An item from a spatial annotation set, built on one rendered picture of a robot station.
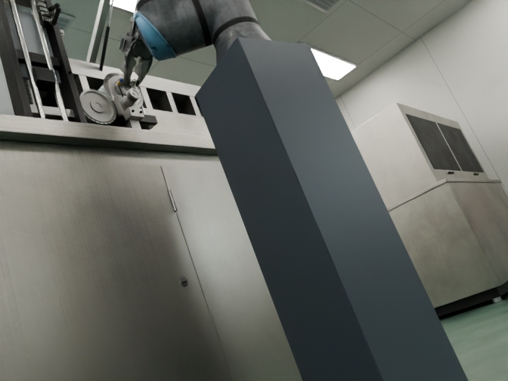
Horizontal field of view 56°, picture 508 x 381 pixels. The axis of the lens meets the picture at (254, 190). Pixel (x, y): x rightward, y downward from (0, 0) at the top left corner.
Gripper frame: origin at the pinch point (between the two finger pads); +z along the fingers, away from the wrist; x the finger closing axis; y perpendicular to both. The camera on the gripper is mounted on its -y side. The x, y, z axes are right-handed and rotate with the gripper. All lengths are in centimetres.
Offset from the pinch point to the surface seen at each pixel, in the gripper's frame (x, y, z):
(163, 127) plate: -43, 31, 22
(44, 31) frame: 31.2, 1.8, -8.8
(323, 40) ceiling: -316, 155, -55
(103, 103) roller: 10.8, -2.6, 8.2
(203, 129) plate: -69, 32, 21
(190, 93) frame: -70, 49, 7
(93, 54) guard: -16, 55, 0
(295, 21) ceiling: -260, 151, -60
